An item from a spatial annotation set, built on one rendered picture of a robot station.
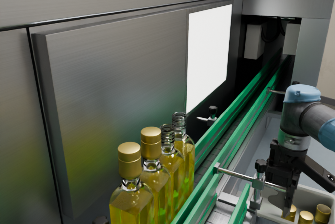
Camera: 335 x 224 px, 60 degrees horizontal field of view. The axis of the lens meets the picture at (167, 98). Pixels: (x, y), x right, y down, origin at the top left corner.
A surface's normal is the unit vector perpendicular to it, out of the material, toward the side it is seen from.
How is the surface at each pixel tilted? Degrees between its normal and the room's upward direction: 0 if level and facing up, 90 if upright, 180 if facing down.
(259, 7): 90
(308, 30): 90
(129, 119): 90
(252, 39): 90
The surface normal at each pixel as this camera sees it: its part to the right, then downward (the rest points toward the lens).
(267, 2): -0.48, 0.33
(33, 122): 0.88, 0.18
